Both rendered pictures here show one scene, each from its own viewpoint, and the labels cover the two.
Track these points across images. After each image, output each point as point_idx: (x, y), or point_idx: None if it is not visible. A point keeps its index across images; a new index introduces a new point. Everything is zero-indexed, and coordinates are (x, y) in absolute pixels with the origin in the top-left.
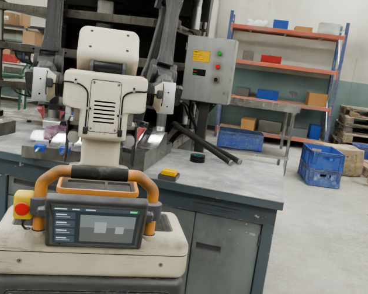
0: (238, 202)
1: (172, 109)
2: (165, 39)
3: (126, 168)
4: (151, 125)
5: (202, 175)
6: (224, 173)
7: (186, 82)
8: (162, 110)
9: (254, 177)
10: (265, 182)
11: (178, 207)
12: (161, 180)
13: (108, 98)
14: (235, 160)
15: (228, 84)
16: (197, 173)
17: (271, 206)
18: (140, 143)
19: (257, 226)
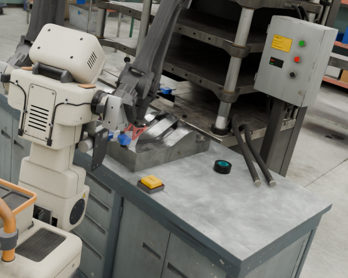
0: (199, 239)
1: (114, 126)
2: (144, 42)
3: (72, 174)
4: (247, 106)
5: (196, 192)
6: (228, 196)
7: (261, 71)
8: (104, 125)
9: (262, 210)
10: (263, 223)
11: (155, 220)
12: (138, 188)
13: (42, 105)
14: (268, 180)
15: (305, 83)
16: (194, 188)
17: (230, 258)
18: (157, 138)
19: (223, 272)
